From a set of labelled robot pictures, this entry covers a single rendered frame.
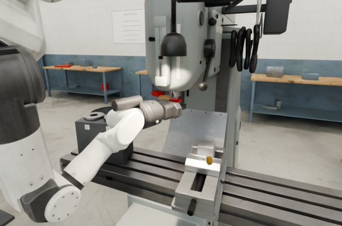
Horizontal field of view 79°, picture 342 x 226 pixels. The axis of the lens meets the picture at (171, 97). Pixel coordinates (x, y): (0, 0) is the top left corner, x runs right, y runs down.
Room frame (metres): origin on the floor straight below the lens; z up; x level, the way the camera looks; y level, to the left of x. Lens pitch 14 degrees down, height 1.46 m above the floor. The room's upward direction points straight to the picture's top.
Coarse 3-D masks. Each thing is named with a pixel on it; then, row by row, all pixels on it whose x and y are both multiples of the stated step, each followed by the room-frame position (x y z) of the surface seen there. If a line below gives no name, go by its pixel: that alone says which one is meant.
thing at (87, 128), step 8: (96, 112) 0.93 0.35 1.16; (80, 120) 0.86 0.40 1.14; (88, 120) 0.85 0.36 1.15; (96, 120) 0.86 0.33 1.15; (104, 120) 0.85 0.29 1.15; (80, 128) 0.85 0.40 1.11; (88, 128) 0.84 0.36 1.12; (96, 128) 0.83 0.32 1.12; (104, 128) 0.82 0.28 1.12; (80, 136) 0.85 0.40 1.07; (88, 136) 0.84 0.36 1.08; (80, 144) 0.85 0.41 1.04; (88, 144) 0.84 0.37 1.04; (80, 152) 0.85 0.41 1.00; (120, 152) 0.81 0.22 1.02; (128, 152) 0.86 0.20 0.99; (112, 160) 0.82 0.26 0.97; (120, 160) 0.81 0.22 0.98
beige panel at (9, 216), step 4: (0, 212) 1.53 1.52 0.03; (4, 212) 1.53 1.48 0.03; (0, 216) 1.48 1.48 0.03; (4, 216) 1.48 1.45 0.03; (8, 216) 1.48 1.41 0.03; (12, 216) 1.48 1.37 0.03; (0, 220) 1.44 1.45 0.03; (4, 220) 1.44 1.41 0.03; (8, 220) 1.44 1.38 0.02; (0, 224) 1.40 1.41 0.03; (4, 224) 1.41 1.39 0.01
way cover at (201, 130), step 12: (180, 120) 1.11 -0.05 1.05; (192, 120) 1.09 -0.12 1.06; (204, 120) 1.07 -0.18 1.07; (216, 120) 1.05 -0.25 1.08; (168, 132) 1.10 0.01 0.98; (180, 132) 1.08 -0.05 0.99; (192, 132) 1.06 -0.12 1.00; (204, 132) 1.04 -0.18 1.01; (216, 132) 1.02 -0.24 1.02; (168, 144) 1.05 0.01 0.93; (180, 144) 1.03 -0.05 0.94; (192, 144) 1.01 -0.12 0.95; (216, 144) 0.98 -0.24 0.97
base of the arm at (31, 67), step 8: (0, 48) 0.38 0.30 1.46; (8, 48) 0.38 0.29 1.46; (16, 48) 0.38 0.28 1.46; (24, 48) 0.39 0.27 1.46; (24, 56) 0.35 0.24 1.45; (32, 56) 0.36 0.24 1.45; (24, 64) 0.34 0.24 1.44; (32, 64) 0.35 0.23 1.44; (32, 72) 0.34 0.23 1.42; (40, 72) 0.35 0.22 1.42; (32, 80) 0.34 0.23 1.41; (40, 80) 0.34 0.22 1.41; (32, 88) 0.34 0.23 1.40; (40, 88) 0.34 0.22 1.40; (32, 96) 0.34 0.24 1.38; (40, 96) 0.35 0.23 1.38
